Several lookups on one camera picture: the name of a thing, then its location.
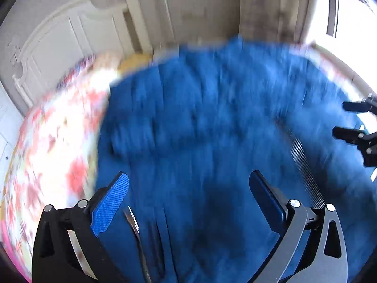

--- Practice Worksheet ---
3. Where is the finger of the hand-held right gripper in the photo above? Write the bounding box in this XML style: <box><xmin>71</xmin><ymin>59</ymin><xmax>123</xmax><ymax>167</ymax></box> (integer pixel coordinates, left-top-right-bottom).
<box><xmin>332</xmin><ymin>126</ymin><xmax>377</xmax><ymax>167</ymax></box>
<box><xmin>342</xmin><ymin>93</ymin><xmax>377</xmax><ymax>113</ymax></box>

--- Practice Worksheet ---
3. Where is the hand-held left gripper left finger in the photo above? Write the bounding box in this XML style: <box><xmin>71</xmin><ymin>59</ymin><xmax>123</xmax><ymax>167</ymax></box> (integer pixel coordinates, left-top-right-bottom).
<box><xmin>32</xmin><ymin>171</ymin><xmax>130</xmax><ymax>283</ymax></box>

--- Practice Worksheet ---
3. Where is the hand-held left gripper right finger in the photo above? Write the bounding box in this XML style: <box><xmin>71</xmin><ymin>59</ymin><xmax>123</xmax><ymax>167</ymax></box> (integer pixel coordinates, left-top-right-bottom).
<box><xmin>249</xmin><ymin>170</ymin><xmax>349</xmax><ymax>283</ymax></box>

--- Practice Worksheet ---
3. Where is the blue padded jacket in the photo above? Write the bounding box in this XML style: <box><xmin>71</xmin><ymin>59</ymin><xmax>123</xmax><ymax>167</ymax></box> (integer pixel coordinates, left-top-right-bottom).
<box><xmin>94</xmin><ymin>37</ymin><xmax>377</xmax><ymax>283</ymax></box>

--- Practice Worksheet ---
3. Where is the beige window sill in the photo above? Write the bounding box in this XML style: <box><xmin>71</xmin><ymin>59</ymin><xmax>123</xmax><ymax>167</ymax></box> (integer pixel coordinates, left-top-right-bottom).
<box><xmin>309</xmin><ymin>43</ymin><xmax>377</xmax><ymax>96</ymax></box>

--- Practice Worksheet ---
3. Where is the window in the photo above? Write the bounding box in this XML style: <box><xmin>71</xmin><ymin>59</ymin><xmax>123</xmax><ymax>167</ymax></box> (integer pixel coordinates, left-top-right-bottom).
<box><xmin>306</xmin><ymin>0</ymin><xmax>377</xmax><ymax>74</ymax></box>

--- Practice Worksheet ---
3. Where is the beige boat print curtain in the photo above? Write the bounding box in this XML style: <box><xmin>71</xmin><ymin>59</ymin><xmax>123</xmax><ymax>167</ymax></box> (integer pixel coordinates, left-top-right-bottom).
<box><xmin>238</xmin><ymin>0</ymin><xmax>333</xmax><ymax>45</ymax></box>

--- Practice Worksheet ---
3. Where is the yellow orange pillow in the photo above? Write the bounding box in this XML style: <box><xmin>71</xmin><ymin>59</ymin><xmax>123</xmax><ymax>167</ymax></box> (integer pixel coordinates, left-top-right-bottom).
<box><xmin>118</xmin><ymin>54</ymin><xmax>153</xmax><ymax>78</ymax></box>

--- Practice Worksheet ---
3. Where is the white wooden headboard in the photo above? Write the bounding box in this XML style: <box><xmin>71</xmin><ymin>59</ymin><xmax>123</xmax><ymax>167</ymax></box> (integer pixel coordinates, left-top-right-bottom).
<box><xmin>6</xmin><ymin>0</ymin><xmax>154</xmax><ymax>115</ymax></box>

